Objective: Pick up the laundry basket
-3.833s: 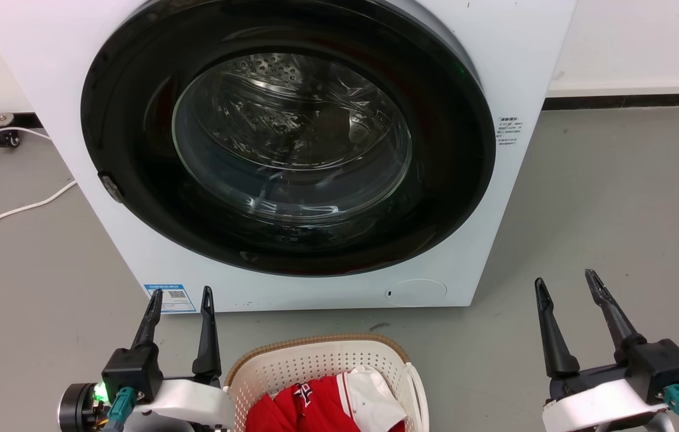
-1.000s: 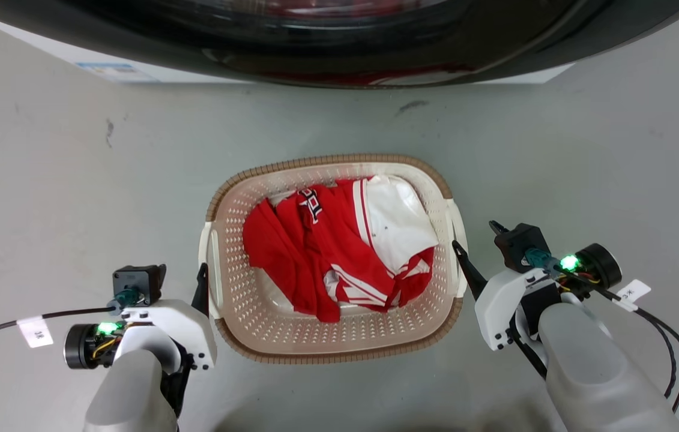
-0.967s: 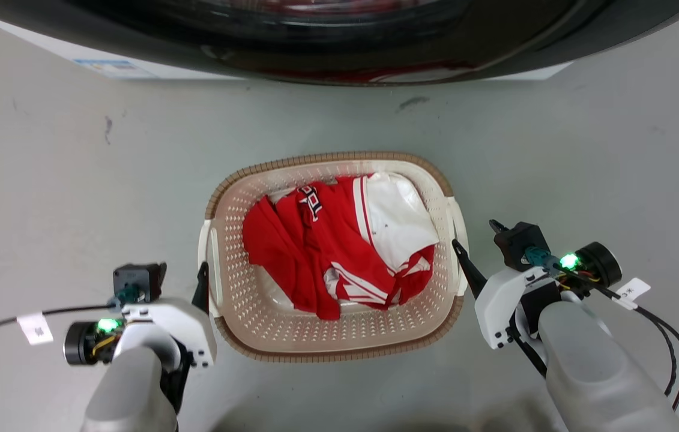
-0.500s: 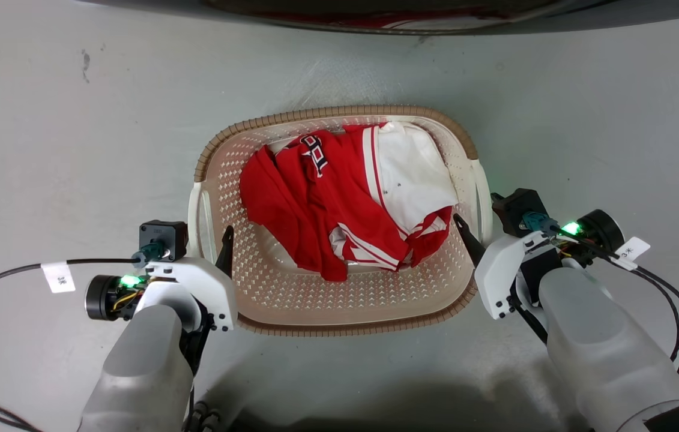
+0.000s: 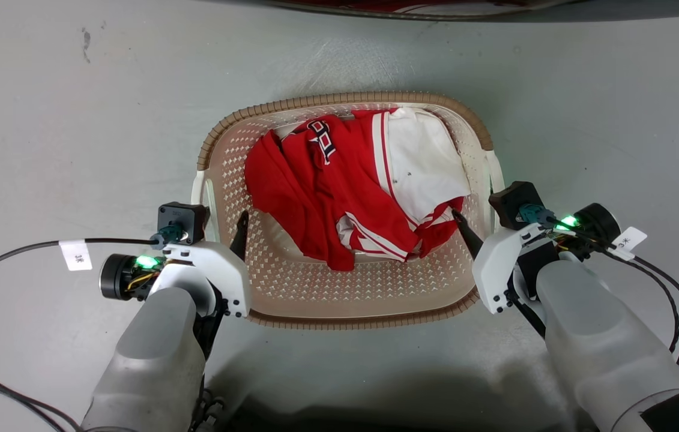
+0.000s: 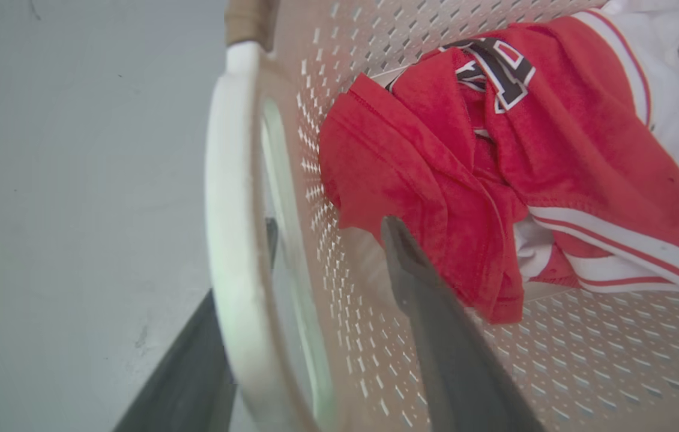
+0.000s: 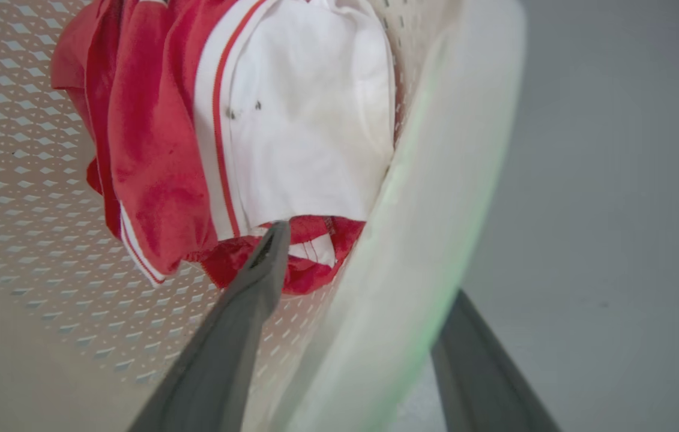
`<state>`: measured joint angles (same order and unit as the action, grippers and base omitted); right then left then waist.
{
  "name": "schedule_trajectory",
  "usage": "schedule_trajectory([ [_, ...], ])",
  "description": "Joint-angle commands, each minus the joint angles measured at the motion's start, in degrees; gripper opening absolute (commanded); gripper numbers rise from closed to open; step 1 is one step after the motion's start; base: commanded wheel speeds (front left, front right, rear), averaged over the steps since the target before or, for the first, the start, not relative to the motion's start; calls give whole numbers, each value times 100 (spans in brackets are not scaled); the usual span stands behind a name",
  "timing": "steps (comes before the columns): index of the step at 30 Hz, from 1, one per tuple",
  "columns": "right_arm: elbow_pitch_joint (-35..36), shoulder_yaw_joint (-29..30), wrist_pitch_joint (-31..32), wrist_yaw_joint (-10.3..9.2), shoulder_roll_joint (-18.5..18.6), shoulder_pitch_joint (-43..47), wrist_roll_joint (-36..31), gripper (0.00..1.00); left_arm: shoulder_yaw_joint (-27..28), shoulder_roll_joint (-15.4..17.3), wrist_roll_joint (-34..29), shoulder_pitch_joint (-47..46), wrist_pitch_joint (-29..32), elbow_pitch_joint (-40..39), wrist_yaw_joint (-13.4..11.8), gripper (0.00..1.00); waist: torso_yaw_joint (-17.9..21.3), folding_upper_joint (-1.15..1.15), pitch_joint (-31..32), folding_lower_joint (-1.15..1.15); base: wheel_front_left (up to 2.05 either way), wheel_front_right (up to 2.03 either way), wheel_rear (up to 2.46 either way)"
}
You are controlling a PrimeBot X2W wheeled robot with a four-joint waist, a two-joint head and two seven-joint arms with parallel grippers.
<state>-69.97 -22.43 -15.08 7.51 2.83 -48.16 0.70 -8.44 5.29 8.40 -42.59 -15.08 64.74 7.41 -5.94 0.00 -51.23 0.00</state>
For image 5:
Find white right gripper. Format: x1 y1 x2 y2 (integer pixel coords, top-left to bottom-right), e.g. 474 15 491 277
451 208 542 315

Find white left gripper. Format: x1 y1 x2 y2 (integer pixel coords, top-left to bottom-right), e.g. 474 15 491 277
152 209 252 318

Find white laundry basket brown rim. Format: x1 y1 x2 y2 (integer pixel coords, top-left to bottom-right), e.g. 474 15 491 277
191 91 505 330

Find red sports jersey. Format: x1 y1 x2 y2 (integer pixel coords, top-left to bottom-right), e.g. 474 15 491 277
244 109 466 272

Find white garment with red stripes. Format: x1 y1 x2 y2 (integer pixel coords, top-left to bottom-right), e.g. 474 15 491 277
336 107 472 263

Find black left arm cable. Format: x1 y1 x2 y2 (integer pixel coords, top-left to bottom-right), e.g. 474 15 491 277
0 238 161 432

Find white paper cable tag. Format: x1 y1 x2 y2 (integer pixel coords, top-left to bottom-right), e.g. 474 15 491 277
612 226 648 260
59 239 93 272

